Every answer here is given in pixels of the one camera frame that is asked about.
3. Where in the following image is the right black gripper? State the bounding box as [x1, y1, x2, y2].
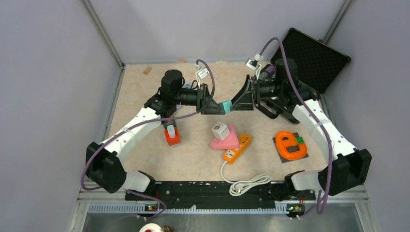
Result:
[230, 75, 282, 111]

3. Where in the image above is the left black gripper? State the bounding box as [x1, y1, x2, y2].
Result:
[174, 84, 225, 115]

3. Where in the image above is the teal plug adapter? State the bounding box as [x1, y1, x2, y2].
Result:
[219, 100, 232, 114]

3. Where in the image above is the white cube socket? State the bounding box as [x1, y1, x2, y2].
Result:
[212, 122, 230, 140]

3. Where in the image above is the pink triangular power strip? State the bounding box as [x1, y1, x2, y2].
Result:
[210, 124, 240, 150]

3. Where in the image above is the orange power strip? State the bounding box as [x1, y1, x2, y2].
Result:
[222, 133, 252, 164]

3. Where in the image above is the red cube socket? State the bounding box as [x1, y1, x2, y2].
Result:
[164, 130, 181, 146]

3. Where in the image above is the white plug adapter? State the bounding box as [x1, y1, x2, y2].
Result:
[167, 125, 176, 138]

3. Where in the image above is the green cube socket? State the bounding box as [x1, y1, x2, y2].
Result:
[163, 120, 176, 130]

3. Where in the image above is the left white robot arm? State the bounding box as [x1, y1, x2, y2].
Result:
[82, 70, 225, 200]

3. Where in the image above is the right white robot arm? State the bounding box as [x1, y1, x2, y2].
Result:
[230, 58, 371, 199]

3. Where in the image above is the grey mat under toy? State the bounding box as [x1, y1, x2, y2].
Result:
[272, 132, 309, 164]

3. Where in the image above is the small wooden block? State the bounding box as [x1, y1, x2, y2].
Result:
[143, 66, 152, 74]

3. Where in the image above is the black open case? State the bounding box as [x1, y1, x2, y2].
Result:
[256, 28, 351, 125]

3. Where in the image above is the red white emergency button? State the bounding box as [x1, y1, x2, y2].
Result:
[139, 223, 165, 232]

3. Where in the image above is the white coiled cable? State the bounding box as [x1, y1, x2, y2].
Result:
[220, 161, 272, 197]

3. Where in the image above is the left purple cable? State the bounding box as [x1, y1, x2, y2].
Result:
[80, 58, 216, 221]

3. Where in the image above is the purple cable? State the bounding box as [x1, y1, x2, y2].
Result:
[253, 37, 334, 219]
[80, 58, 216, 221]

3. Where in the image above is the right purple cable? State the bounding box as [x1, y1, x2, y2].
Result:
[253, 37, 334, 219]

